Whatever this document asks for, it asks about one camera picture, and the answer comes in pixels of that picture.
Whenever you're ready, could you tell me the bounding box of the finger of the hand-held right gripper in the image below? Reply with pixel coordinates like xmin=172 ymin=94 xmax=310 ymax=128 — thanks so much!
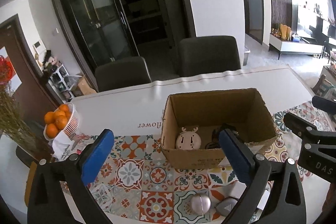
xmin=312 ymin=96 xmax=336 ymax=115
xmin=283 ymin=112 xmax=320 ymax=138

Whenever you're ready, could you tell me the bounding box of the white slatted fruit basket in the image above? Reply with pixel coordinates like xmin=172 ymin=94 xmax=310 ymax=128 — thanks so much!
xmin=43 ymin=103 xmax=81 ymax=141

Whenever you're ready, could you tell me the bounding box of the white television cabinet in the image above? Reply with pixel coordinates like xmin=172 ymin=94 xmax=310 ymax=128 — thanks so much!
xmin=269 ymin=34 xmax=325 ymax=60

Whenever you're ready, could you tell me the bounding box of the small dark dining chair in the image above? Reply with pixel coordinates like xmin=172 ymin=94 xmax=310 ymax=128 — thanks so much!
xmin=94 ymin=57 xmax=153 ymax=92

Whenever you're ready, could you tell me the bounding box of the large dark dining chair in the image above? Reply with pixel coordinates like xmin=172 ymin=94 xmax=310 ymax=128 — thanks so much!
xmin=178 ymin=36 xmax=241 ymax=77

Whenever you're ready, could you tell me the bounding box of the white cloth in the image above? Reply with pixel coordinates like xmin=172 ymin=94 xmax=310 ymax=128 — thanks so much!
xmin=52 ymin=132 xmax=77 ymax=160

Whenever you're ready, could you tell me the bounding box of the round silver gadget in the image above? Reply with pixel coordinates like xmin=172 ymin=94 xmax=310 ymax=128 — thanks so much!
xmin=189 ymin=194 xmax=211 ymax=215

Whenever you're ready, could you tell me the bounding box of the dried flower bunch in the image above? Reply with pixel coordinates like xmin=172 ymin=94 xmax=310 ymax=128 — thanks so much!
xmin=0 ymin=82 xmax=50 ymax=159

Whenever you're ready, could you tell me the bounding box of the red paper decoration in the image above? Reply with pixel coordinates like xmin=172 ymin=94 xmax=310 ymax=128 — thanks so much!
xmin=0 ymin=47 xmax=21 ymax=93

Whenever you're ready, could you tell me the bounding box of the wooden chair with cushion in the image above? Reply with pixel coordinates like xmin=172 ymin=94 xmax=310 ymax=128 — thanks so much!
xmin=312 ymin=74 xmax=336 ymax=99

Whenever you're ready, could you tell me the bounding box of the grey trash bin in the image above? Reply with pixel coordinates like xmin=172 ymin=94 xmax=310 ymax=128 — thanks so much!
xmin=243 ymin=45 xmax=251 ymax=66

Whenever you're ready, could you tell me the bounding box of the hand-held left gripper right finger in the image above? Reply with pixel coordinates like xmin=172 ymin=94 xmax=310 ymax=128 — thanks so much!
xmin=218 ymin=129 xmax=307 ymax=224

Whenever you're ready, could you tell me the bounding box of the brown cardboard box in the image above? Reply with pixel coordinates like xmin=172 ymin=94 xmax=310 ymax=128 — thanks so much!
xmin=161 ymin=87 xmax=279 ymax=170

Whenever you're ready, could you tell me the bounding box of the pile of oranges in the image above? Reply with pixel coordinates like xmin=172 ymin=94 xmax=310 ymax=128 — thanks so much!
xmin=44 ymin=104 xmax=72 ymax=138

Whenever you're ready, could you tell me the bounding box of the dark room door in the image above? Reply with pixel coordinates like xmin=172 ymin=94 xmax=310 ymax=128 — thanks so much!
xmin=238 ymin=0 xmax=264 ymax=45

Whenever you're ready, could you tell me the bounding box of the brown entrance door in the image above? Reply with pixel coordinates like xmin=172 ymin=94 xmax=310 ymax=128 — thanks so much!
xmin=0 ymin=14 xmax=61 ymax=109

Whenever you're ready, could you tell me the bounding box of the dark glass sliding door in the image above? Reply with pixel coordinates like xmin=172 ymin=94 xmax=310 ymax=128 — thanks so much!
xmin=47 ymin=0 xmax=139 ymax=67

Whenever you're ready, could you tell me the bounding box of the black cord bundle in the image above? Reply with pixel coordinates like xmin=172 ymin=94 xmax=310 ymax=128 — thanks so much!
xmin=206 ymin=123 xmax=239 ymax=149

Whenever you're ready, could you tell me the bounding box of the grey triangular gadget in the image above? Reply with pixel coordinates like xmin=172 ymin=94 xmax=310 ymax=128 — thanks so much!
xmin=215 ymin=196 xmax=239 ymax=215

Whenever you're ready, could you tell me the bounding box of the cardboard box on floor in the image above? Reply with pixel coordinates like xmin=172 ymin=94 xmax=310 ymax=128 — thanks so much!
xmin=77 ymin=74 xmax=97 ymax=96

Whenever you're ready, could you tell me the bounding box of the patterned tile table mat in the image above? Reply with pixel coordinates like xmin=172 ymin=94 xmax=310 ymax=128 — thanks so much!
xmin=60 ymin=102 xmax=336 ymax=224

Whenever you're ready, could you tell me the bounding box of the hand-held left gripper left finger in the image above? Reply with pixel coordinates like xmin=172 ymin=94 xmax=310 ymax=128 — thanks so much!
xmin=28 ymin=129 xmax=116 ymax=224

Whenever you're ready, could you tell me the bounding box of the white shoe rack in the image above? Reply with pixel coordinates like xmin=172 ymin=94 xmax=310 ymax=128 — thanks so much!
xmin=48 ymin=64 xmax=73 ymax=101

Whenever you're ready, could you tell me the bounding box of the round white deer gadget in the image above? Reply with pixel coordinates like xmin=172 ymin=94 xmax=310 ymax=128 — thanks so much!
xmin=175 ymin=127 xmax=203 ymax=150

